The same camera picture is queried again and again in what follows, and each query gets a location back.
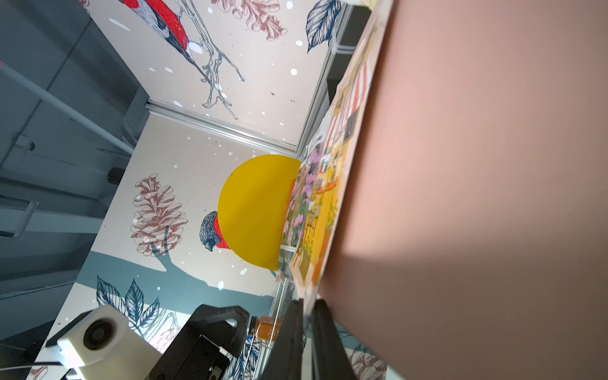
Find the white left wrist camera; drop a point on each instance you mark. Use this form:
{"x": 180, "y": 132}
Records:
{"x": 99, "y": 345}

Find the purple flower seed bag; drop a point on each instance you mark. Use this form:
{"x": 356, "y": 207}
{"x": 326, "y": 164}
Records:
{"x": 298, "y": 208}

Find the orange spice jar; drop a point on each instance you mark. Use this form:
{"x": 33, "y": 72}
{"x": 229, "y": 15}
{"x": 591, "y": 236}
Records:
{"x": 267, "y": 328}

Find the striped shop seed bag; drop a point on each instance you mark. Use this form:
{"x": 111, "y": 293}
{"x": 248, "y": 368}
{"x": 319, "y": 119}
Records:
{"x": 339, "y": 131}

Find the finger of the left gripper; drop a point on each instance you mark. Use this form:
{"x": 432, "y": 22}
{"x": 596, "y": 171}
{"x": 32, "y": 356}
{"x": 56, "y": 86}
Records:
{"x": 223, "y": 323}

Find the yellow shelf unit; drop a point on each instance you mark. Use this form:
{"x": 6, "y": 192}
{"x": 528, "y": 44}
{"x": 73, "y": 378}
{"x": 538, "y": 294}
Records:
{"x": 472, "y": 243}

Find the black wall holder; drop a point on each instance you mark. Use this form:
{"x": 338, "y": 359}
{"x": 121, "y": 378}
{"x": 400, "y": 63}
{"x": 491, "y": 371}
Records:
{"x": 345, "y": 37}

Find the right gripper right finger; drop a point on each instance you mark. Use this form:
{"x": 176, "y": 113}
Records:
{"x": 328, "y": 354}

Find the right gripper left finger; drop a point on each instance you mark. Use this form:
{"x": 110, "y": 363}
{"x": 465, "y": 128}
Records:
{"x": 285, "y": 360}

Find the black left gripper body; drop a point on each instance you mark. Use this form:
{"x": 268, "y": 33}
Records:
{"x": 195, "y": 354}

